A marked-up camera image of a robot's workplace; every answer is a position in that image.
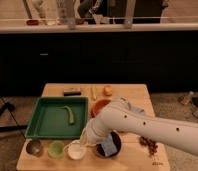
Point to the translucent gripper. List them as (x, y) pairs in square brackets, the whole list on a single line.
[(87, 137)]

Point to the silver metal fork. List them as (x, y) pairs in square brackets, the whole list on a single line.
[(80, 145)]

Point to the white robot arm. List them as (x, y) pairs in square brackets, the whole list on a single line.
[(119, 116)]

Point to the green cup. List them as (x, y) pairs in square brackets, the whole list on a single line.
[(56, 149)]

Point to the metal cup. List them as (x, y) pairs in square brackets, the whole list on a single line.
[(34, 147)]

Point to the dark bowl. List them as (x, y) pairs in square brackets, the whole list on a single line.
[(117, 141)]

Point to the blue sponge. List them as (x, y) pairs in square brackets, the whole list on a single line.
[(108, 146)]

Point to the green bent vegetable toy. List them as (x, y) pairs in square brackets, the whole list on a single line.
[(70, 115)]

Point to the orange bowl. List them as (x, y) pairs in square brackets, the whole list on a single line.
[(98, 106)]

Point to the green plastic tray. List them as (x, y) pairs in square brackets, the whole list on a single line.
[(50, 121)]

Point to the yellow stick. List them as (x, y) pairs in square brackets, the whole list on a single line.
[(93, 91)]

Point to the small orange fruit toy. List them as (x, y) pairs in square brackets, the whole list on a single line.
[(107, 90)]

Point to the blue folded cloth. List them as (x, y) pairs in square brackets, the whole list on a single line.
[(137, 110)]

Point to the brown grape bunch toy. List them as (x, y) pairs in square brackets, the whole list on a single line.
[(150, 144)]

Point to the red dish on counter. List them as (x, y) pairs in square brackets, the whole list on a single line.
[(32, 22)]

